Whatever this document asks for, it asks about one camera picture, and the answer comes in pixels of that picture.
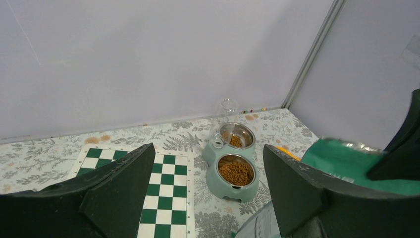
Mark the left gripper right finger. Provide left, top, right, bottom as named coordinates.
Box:
left=263, top=145, right=420, bottom=238

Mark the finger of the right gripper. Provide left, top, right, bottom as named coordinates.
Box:
left=367, top=89, right=420, bottom=180

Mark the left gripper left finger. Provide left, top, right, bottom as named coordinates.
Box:
left=0, top=143, right=156, bottom=238

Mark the green pet food bag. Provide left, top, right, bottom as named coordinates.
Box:
left=231, top=138, right=420, bottom=238

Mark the orange plastic scoop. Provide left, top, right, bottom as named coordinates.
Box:
left=276, top=146, right=301, bottom=161

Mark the brown pet food kibble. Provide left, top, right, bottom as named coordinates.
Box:
left=218, top=133, right=253, bottom=186

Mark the teal double pet feeder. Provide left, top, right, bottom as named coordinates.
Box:
left=202, top=142, right=259, bottom=203

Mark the green white chessboard mat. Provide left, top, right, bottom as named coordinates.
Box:
left=67, top=144, right=195, bottom=238

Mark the floral tablecloth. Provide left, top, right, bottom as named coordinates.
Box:
left=0, top=109, right=317, bottom=238

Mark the near steel bowl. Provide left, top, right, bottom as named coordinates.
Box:
left=216, top=153, right=257, bottom=189

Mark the steel bowl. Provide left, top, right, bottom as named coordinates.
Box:
left=219, top=122, right=256, bottom=149
left=216, top=153, right=257, bottom=189

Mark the far steel bowl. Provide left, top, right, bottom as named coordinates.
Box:
left=219, top=122, right=256, bottom=149

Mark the clear water bottle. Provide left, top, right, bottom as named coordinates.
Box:
left=209, top=98, right=239, bottom=149

